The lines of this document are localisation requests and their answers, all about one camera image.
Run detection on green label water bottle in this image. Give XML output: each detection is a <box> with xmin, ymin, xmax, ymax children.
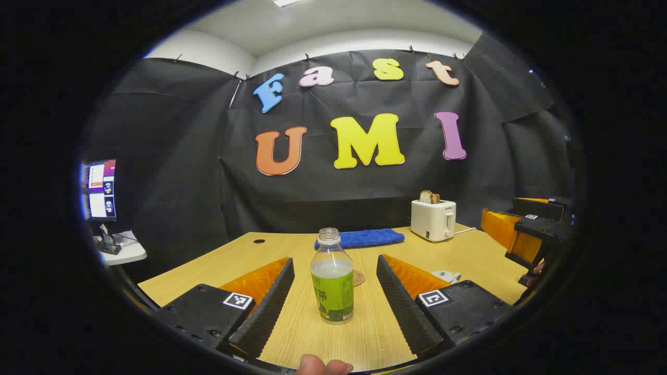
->
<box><xmin>310</xmin><ymin>228</ymin><xmax>355</xmax><ymax>325</ymax></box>

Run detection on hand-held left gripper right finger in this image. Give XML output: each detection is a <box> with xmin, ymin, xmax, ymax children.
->
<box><xmin>376</xmin><ymin>254</ymin><xmax>516</xmax><ymax>360</ymax></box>

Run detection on computer monitor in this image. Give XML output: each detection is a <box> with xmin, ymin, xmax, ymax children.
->
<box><xmin>81</xmin><ymin>159</ymin><xmax>118</xmax><ymax>222</ymax></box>

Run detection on white floral teacup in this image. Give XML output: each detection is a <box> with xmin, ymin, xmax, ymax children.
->
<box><xmin>431</xmin><ymin>269</ymin><xmax>463</xmax><ymax>285</ymax></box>

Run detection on white side table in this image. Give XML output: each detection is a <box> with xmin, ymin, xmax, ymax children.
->
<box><xmin>94</xmin><ymin>229</ymin><xmax>148</xmax><ymax>266</ymax></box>

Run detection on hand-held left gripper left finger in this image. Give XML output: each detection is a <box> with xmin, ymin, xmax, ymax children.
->
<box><xmin>151</xmin><ymin>257</ymin><xmax>295</xmax><ymax>363</ymax></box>

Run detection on blue towel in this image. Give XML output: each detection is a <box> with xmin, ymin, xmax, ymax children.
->
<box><xmin>314</xmin><ymin>228</ymin><xmax>405</xmax><ymax>249</ymax></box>

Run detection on white toaster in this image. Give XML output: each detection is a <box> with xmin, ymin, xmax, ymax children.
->
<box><xmin>411</xmin><ymin>199</ymin><xmax>457</xmax><ymax>242</ymax></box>

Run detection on black backdrop cloth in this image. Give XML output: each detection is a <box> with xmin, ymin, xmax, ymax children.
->
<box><xmin>83</xmin><ymin>34</ymin><xmax>576</xmax><ymax>284</ymax></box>

